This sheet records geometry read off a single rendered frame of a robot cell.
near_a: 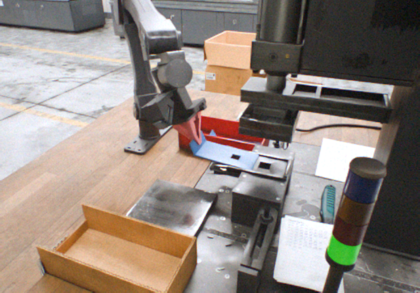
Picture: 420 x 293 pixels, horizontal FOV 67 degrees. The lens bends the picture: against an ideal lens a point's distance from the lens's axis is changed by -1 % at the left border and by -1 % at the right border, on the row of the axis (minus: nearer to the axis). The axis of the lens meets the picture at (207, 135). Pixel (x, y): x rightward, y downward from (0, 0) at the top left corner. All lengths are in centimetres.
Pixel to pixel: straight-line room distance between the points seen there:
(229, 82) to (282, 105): 249
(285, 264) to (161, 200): 31
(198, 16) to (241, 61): 281
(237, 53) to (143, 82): 210
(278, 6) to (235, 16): 486
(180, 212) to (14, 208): 39
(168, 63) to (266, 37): 19
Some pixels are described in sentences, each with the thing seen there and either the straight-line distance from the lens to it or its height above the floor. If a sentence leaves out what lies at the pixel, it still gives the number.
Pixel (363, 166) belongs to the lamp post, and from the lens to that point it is 39.
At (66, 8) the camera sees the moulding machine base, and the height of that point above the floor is 52.
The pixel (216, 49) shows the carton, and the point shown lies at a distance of 303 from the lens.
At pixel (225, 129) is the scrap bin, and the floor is 93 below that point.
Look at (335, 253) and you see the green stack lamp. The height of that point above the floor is 106.
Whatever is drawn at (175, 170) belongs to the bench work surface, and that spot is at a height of 90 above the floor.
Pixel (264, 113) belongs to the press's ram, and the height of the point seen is 114.
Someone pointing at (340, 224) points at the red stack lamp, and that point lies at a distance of 44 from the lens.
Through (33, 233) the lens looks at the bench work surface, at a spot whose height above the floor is 90.
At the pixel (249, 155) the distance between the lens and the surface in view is 76.
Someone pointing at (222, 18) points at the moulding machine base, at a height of 55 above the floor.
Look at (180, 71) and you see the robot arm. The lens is 64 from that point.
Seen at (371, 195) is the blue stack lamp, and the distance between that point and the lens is 41.
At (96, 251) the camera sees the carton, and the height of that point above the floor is 90.
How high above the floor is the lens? 140
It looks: 29 degrees down
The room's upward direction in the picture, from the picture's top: straight up
